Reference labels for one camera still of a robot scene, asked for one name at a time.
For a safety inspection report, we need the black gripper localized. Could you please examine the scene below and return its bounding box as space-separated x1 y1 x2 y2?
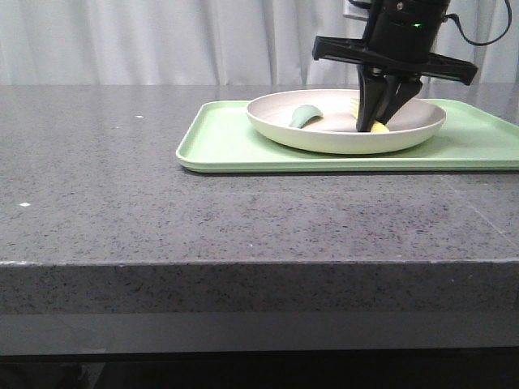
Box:
312 1 478 132

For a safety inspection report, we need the yellow plastic fork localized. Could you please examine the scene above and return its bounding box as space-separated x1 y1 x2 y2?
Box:
350 97 389 133

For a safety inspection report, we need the beige round plate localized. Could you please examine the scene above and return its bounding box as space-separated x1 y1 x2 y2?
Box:
246 89 446 155

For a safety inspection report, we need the green plastic spoon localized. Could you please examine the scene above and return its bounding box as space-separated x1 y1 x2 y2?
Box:
290 105 324 128

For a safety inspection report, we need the light green serving tray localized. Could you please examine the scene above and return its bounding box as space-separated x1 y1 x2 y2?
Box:
176 99 518 173

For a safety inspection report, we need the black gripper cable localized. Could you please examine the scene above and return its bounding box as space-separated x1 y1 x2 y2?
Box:
444 0 513 46

